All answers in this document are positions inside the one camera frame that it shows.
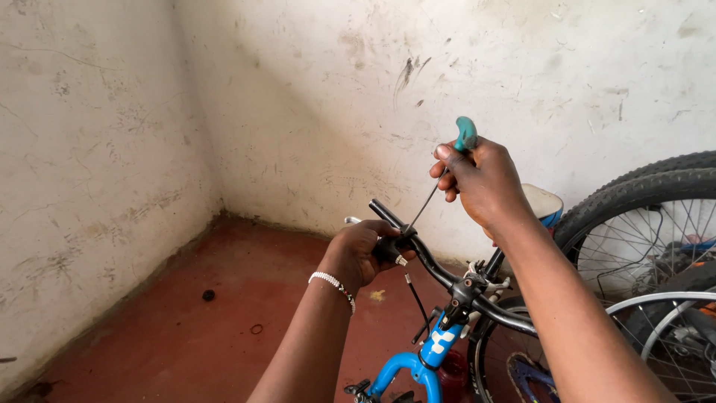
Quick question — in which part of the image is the person's left hand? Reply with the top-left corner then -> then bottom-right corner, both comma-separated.
318,219 -> 418,295

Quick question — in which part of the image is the person's right hand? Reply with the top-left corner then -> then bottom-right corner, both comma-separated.
429,137 -> 538,240

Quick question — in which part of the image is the black silver brake lever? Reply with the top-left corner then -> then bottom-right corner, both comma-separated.
344,215 -> 418,268

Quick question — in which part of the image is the teal handled hex key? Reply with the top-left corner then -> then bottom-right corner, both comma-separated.
404,116 -> 480,235

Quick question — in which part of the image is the white bicycle saddle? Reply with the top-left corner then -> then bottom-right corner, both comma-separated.
520,183 -> 565,229

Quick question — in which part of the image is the black bicycle stem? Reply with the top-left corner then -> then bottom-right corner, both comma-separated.
438,273 -> 489,332

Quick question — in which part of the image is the spoked wheel with knobby tyre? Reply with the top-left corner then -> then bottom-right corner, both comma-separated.
553,168 -> 716,306

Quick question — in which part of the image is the black bicycle front wheel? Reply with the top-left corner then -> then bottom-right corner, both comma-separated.
467,296 -> 560,403

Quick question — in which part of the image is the red plastic container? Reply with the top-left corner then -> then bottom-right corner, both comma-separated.
439,349 -> 470,402

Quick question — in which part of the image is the black knobby bicycle tyre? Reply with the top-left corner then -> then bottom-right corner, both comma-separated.
597,150 -> 716,194

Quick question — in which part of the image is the silver rimmed bicycle wheel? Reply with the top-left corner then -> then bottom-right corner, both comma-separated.
606,262 -> 716,403

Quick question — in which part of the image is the white beaded bracelet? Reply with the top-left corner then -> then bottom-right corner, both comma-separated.
308,271 -> 357,315

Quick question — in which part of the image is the black brake cable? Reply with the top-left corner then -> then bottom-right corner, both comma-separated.
404,272 -> 432,338

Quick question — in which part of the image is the black bicycle handlebar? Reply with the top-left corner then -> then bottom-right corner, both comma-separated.
368,198 -> 539,338

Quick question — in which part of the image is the blue bicycle frame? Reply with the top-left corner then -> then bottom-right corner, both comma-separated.
366,316 -> 468,403

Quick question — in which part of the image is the purple bicycle frame part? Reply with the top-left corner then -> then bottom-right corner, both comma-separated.
506,352 -> 560,403

